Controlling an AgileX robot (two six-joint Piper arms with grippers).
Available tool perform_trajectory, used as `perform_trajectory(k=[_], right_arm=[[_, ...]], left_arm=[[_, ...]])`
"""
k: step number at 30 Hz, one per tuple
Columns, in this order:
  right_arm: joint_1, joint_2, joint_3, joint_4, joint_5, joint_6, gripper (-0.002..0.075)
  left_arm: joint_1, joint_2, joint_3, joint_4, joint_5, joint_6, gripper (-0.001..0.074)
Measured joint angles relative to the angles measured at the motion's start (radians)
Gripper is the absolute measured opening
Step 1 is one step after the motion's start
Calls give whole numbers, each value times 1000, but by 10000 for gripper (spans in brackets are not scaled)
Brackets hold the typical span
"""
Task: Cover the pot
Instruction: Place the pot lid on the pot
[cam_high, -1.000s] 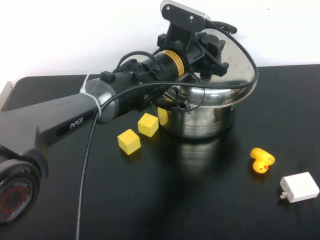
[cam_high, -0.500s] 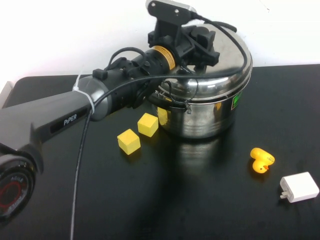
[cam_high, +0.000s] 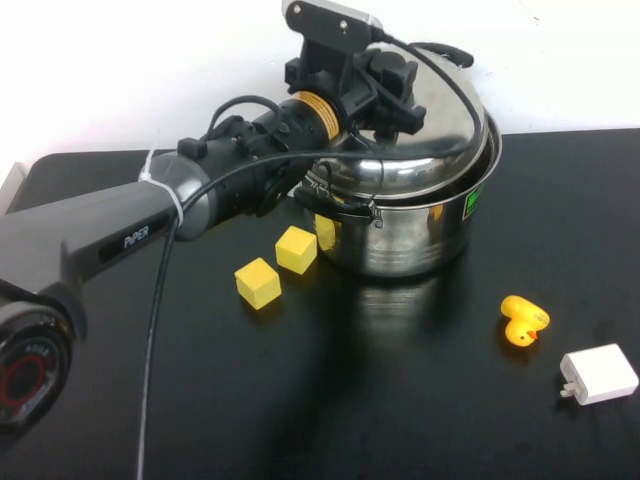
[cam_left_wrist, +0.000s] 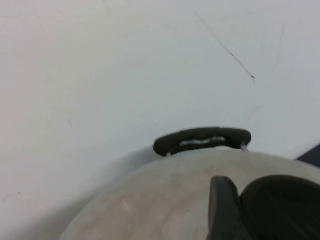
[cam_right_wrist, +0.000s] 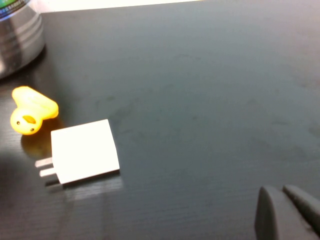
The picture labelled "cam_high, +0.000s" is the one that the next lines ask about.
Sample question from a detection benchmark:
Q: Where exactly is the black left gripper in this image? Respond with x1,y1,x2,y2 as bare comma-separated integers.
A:
283,37,428,145

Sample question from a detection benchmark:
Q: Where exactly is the steel lid with black knob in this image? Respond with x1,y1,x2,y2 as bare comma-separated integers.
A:
304,42,494,202

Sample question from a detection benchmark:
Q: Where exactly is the stainless steel pot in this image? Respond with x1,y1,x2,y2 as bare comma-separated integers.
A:
292,42,503,279

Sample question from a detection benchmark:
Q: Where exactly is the yellow foam cube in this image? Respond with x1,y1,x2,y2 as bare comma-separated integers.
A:
234,256,283,311
274,224,319,275

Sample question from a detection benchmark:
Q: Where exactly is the yellow rubber duck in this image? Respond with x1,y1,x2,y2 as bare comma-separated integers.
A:
500,294,551,348

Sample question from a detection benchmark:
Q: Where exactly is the white zip tie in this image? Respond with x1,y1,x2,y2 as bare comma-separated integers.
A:
138,147,187,227

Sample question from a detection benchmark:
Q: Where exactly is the white plug charger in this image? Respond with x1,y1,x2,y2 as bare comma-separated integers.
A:
558,342,640,407

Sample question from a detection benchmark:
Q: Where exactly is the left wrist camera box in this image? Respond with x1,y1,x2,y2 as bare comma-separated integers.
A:
281,0,385,51

